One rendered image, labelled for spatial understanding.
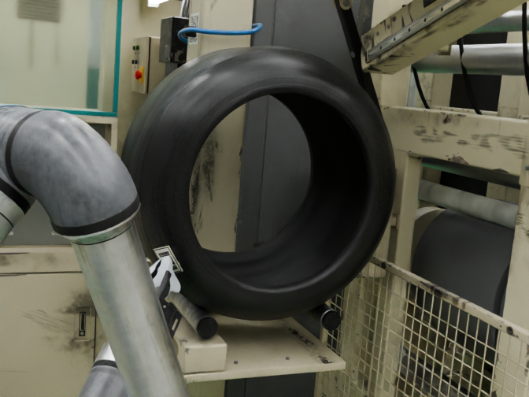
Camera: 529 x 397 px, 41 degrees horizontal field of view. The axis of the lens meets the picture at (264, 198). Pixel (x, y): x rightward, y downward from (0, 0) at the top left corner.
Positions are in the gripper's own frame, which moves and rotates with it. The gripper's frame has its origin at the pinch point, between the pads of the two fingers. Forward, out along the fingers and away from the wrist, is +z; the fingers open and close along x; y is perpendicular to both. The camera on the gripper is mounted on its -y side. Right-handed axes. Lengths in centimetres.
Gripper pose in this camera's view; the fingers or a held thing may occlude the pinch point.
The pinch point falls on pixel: (163, 259)
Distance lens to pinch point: 137.4
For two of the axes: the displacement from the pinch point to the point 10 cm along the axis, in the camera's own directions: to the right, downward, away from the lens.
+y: 4.8, 7.1, 5.2
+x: 8.4, -1.9, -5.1
